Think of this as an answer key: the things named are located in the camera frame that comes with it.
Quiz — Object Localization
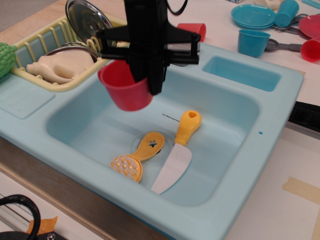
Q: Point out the orange tape piece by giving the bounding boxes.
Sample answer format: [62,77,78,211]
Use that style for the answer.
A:
[26,216,58,235]

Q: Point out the large red plastic cup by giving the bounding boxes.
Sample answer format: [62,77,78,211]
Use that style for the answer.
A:
[97,60,153,112]

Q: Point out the small red cup behind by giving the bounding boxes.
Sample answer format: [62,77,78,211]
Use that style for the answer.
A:
[177,23,207,43]

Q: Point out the yellow dish drying rack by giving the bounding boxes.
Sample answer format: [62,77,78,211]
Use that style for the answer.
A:
[10,16,109,92]

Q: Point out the small red cup right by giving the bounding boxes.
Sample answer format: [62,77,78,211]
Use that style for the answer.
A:
[300,37,320,63]

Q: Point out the yellow handled toy knife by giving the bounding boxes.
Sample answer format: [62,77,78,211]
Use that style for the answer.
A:
[151,110,202,195]

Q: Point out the black braided cable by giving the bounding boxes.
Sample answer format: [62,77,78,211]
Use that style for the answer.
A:
[0,194,42,240]

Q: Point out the small red cup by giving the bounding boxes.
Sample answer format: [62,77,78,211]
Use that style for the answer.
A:
[177,23,207,43]
[300,37,320,63]

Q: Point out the green toy corn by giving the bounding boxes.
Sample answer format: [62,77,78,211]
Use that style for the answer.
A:
[0,42,18,79]

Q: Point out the cream toy detergent bottle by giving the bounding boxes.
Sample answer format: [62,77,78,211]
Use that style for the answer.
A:
[26,50,94,85]

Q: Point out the grey toy faucet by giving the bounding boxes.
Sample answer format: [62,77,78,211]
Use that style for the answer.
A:
[167,43,192,67]

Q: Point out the grey toy utensil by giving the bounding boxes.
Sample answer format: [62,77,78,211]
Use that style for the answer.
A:
[271,13,309,35]

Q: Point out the stacked teal plates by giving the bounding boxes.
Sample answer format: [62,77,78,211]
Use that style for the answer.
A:
[231,4,276,29]

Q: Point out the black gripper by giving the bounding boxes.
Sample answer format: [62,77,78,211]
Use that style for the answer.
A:
[96,0,201,96]

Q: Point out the beige masking tape strip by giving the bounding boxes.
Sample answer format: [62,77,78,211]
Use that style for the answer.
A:
[282,177,320,205]

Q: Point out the cream toy item top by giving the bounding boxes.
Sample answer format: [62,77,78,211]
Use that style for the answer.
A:
[253,0,283,10]

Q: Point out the grey toy spoon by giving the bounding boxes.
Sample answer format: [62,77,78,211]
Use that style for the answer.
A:
[264,38,302,53]

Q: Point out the black bracket right edge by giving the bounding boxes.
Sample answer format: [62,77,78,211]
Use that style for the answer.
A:
[288,101,320,133]

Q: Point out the red plastic plate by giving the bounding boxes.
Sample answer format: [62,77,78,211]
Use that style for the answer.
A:
[298,14,320,38]

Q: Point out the round silver pot lid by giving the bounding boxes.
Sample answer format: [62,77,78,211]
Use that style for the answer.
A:
[65,0,113,52]

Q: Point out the tall teal cup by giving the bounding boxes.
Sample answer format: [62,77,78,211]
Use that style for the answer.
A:
[274,0,300,28]

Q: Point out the short teal cup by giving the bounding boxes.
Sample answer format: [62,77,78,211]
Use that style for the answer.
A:
[237,29,271,58]

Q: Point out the light blue toy sink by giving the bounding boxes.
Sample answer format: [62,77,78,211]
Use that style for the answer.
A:
[0,44,304,240]

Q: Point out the silver metal pot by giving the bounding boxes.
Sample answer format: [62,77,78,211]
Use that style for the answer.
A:
[45,45,100,63]

